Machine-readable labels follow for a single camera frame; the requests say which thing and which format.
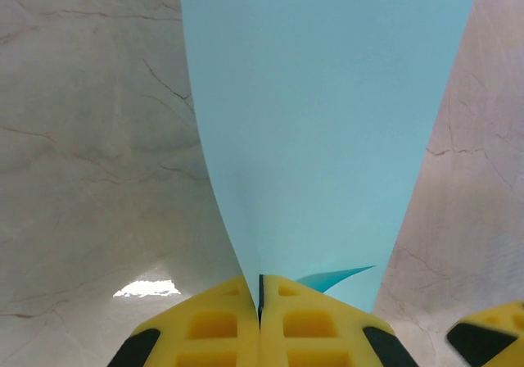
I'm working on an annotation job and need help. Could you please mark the teal paper sheet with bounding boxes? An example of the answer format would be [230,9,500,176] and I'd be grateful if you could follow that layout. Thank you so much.
[178,0,476,315]

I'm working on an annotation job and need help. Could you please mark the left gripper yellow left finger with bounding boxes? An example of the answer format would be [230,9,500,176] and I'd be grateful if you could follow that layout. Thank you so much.
[106,275,260,367]

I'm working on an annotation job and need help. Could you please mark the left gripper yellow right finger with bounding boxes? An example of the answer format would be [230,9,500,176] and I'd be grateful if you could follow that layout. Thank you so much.
[259,274,417,367]

